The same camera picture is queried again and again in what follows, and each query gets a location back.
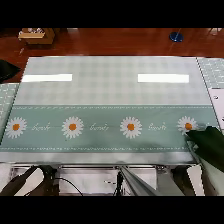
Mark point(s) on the green garment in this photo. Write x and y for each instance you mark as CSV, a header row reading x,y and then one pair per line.
x,y
210,145
6,70

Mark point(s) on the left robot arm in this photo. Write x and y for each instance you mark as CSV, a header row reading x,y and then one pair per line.
x,y
31,181

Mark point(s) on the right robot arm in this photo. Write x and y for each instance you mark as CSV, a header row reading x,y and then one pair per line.
x,y
195,181

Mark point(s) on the blue round object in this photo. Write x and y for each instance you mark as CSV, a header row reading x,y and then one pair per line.
x,y
176,36

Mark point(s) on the wooden box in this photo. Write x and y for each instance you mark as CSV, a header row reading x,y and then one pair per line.
x,y
37,36

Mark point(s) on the silver frame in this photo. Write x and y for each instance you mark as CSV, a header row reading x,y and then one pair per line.
x,y
140,185

